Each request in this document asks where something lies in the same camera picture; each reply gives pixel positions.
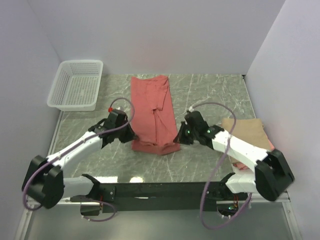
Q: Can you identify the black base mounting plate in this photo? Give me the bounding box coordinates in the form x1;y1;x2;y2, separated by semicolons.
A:
70;181;248;217

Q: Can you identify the aluminium rail frame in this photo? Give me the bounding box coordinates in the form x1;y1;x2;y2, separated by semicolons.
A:
13;109;291;240

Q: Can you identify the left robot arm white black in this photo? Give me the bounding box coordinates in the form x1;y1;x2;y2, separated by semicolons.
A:
21;109;137;209

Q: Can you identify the white plastic basket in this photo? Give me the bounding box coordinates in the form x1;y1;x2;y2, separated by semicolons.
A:
46;60;104;112

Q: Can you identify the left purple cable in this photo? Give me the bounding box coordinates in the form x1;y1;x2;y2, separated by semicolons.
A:
21;97;136;223

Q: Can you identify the folded tan t-shirt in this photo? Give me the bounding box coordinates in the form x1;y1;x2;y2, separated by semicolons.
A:
232;118;269;150

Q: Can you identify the red t-shirt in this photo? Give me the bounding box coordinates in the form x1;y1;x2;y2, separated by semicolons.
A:
130;75;181;155

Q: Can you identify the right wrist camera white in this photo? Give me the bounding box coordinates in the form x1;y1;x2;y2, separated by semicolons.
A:
187;106;194;112

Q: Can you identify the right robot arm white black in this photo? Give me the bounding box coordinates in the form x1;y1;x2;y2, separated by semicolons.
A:
174;111;295;202

